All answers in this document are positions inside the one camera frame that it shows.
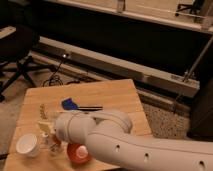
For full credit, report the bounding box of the black office chair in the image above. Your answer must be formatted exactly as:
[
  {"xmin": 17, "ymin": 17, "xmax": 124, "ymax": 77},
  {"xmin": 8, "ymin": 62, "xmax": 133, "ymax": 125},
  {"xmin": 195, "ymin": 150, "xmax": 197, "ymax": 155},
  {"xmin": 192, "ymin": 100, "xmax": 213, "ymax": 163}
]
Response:
[{"xmin": 0, "ymin": 25, "xmax": 55, "ymax": 102}]

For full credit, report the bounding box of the black rectangular bar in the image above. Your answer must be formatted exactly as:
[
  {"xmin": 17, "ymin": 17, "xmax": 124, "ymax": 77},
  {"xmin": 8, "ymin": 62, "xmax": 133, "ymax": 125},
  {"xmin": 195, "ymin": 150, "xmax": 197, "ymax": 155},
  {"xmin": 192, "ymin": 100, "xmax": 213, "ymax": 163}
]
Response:
[{"xmin": 78, "ymin": 106, "xmax": 103, "ymax": 111}]

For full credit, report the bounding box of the clear plastic bottle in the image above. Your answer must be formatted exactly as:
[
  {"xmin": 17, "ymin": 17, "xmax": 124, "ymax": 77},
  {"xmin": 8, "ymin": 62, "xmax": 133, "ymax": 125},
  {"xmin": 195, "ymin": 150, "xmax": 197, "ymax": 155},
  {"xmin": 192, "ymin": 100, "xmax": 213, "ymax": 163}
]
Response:
[{"xmin": 42, "ymin": 133, "xmax": 63, "ymax": 155}]

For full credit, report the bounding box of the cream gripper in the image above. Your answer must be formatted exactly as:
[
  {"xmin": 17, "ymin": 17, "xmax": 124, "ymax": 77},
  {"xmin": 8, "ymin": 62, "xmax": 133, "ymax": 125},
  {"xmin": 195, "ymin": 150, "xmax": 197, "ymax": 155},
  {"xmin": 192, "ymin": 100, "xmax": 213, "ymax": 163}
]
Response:
[{"xmin": 38, "ymin": 104, "xmax": 55, "ymax": 134}]

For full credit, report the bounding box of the white plastic cup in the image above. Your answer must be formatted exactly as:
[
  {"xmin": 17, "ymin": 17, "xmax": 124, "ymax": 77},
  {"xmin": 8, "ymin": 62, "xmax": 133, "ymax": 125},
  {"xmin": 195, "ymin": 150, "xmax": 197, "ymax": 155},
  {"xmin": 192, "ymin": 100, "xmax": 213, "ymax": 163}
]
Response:
[{"xmin": 16, "ymin": 133, "xmax": 39, "ymax": 157}]

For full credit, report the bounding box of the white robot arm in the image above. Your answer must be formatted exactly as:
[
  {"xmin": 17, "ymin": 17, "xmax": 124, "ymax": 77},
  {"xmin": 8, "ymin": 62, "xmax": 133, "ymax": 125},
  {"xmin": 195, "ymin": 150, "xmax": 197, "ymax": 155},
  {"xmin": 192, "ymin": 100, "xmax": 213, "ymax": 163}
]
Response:
[{"xmin": 39, "ymin": 107, "xmax": 213, "ymax": 171}]

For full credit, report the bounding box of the wooden table board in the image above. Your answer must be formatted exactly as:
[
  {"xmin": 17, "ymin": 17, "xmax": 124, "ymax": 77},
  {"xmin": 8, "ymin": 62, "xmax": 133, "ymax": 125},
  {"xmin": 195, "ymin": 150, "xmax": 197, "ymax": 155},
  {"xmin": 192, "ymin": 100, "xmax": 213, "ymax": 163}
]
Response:
[{"xmin": 3, "ymin": 79, "xmax": 152, "ymax": 171}]

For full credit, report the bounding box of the orange ceramic bowl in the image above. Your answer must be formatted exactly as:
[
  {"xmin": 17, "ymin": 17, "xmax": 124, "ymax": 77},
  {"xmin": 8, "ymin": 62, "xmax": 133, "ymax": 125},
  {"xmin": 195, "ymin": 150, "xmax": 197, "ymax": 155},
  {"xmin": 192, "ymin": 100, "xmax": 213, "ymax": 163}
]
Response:
[{"xmin": 67, "ymin": 143, "xmax": 91, "ymax": 164}]

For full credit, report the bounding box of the black cable on floor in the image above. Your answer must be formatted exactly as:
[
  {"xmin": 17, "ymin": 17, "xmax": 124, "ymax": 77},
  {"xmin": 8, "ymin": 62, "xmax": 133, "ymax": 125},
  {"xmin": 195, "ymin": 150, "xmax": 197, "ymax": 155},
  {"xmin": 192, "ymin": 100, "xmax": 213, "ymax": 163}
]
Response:
[{"xmin": 42, "ymin": 53, "xmax": 81, "ymax": 88}]

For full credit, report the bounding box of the blue sponge block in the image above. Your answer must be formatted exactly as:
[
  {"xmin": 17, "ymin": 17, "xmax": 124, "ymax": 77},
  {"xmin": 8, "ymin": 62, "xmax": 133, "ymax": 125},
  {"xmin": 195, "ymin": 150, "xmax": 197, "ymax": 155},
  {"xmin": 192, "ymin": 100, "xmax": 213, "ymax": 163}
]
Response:
[{"xmin": 61, "ymin": 98, "xmax": 78, "ymax": 110}]

